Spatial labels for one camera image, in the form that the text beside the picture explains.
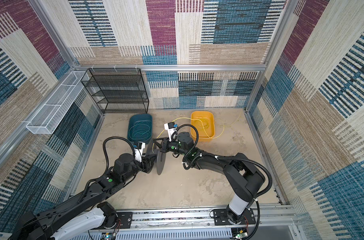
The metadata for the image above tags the teal plastic bin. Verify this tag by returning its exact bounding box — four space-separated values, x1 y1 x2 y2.
127 114 153 144

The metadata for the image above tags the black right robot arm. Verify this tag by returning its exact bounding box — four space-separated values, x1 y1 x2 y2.
153 122 273 224

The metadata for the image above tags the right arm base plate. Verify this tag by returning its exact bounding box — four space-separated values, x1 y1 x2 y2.
209 208 257 226

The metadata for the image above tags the grey perforated cable spool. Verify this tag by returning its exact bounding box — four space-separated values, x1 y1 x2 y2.
145 140 166 175

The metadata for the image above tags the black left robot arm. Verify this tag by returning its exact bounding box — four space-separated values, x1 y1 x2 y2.
10 143 158 240

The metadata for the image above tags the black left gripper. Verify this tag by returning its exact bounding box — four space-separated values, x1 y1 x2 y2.
121 151 156 185

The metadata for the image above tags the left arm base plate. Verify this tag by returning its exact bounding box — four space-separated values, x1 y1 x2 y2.
93 212 133 231

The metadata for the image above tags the green cable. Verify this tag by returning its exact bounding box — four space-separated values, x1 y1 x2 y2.
128 119 152 140

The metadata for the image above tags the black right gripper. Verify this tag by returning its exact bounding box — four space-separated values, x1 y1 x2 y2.
152 137 187 156

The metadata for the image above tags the yellow plastic bin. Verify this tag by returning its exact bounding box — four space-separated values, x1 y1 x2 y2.
191 111 216 143

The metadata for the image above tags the black wire mesh shelf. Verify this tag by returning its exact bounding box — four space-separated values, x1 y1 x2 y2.
81 68 149 114

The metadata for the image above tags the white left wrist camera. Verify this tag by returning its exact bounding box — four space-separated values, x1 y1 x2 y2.
133 142 146 163

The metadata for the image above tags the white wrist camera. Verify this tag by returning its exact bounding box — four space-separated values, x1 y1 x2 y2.
164 122 178 142
133 142 146 163

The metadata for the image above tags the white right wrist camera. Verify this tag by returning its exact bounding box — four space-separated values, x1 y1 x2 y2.
164 122 178 142

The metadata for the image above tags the yellow cable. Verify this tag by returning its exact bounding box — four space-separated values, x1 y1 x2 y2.
196 117 213 130
151 109 244 152

